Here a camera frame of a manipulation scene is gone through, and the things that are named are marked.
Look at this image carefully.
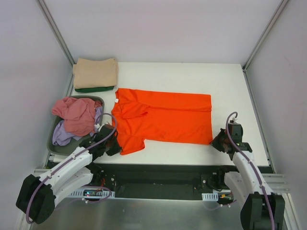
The orange t shirt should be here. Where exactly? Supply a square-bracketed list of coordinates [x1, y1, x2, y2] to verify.
[112, 88, 213, 155]

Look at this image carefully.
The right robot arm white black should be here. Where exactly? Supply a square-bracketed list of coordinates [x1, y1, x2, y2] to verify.
[211, 121, 285, 230]

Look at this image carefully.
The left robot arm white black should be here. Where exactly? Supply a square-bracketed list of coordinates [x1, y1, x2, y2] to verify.
[16, 124, 121, 224]

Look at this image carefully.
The grey laundry basket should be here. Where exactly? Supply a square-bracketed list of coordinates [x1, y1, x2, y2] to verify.
[47, 95, 105, 156]

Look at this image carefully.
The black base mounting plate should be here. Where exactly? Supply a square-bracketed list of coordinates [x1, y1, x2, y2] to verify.
[89, 163, 237, 200]

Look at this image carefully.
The pink crumpled t shirt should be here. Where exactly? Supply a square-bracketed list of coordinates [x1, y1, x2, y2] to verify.
[51, 97, 102, 137]

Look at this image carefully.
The lavender crumpled t shirt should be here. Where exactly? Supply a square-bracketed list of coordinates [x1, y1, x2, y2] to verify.
[52, 107, 103, 146]

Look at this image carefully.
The folded green t shirt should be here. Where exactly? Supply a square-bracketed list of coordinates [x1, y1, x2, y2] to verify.
[74, 86, 114, 93]

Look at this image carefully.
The folded beige t shirt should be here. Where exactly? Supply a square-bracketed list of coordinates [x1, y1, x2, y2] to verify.
[73, 58, 119, 89]

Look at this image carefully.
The right white cable duct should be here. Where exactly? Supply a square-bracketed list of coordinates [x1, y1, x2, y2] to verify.
[201, 193, 219, 202]

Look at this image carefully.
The white cable duct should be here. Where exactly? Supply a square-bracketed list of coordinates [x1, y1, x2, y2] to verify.
[201, 193, 219, 202]
[68, 188, 115, 199]

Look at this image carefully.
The left white cable duct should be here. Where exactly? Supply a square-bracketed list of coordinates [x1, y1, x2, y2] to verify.
[68, 188, 115, 199]

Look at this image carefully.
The aluminium front rail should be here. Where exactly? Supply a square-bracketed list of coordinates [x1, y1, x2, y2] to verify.
[33, 169, 290, 194]

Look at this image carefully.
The right aluminium frame post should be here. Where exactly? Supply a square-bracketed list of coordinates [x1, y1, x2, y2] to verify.
[242, 0, 290, 72]

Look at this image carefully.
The aluminium frame post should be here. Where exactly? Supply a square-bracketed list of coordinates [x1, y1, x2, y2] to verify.
[242, 0, 290, 72]
[36, 0, 75, 66]

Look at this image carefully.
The left aluminium frame post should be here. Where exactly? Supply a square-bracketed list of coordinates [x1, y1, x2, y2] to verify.
[36, 0, 75, 66]

